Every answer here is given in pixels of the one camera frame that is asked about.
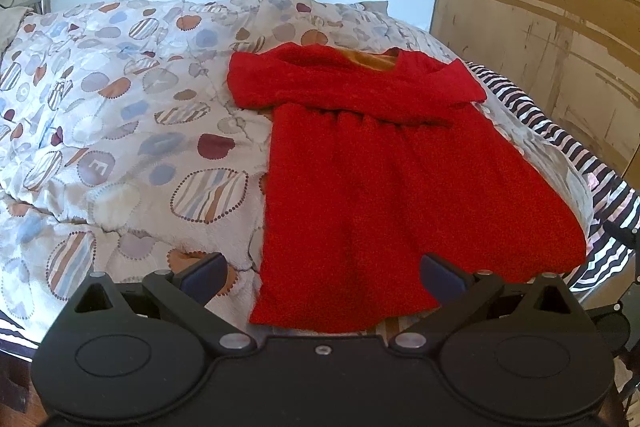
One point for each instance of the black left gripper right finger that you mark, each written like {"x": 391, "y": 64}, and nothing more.
{"x": 461, "y": 296}

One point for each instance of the red knitted sweater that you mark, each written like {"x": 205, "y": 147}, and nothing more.
{"x": 376, "y": 161}

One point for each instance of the patterned pillow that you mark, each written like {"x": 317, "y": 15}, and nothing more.
{"x": 10, "y": 22}

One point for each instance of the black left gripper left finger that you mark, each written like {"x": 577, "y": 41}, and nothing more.
{"x": 181, "y": 299}

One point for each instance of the patterned circle print duvet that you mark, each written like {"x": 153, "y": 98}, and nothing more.
{"x": 123, "y": 152}

